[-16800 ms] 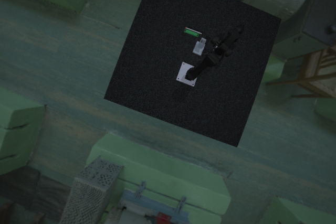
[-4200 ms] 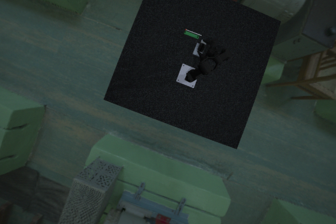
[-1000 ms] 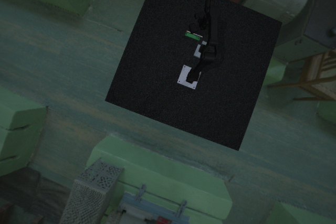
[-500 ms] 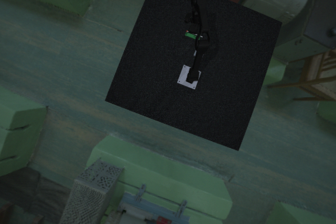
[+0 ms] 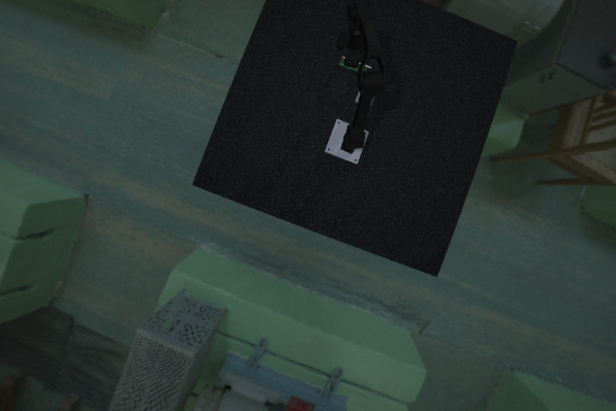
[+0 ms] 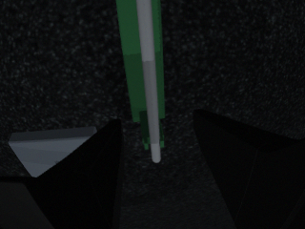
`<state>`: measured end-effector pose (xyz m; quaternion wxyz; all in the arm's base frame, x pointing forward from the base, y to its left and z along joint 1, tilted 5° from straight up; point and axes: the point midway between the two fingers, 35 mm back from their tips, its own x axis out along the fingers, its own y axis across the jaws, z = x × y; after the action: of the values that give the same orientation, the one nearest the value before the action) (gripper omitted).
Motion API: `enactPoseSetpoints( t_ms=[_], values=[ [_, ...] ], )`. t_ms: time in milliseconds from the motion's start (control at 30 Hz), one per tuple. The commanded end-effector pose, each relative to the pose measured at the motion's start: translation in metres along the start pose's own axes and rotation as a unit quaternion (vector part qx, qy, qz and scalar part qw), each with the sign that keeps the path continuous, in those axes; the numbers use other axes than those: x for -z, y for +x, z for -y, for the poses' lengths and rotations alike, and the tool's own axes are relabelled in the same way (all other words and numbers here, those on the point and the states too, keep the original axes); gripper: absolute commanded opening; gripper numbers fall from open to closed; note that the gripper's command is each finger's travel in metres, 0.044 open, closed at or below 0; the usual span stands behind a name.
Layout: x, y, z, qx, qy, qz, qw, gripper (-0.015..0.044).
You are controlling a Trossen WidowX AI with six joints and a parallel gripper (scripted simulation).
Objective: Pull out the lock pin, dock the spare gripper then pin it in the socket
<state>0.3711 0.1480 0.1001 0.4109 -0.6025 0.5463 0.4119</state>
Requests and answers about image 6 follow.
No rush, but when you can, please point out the grey tapered pin with red collar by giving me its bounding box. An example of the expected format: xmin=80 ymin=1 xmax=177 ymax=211
xmin=136 ymin=0 xmax=160 ymax=163

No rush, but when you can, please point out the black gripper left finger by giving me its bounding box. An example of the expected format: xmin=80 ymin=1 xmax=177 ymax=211
xmin=0 ymin=118 xmax=125 ymax=229

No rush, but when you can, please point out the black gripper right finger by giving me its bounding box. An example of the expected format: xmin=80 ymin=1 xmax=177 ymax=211
xmin=193 ymin=110 xmax=305 ymax=229

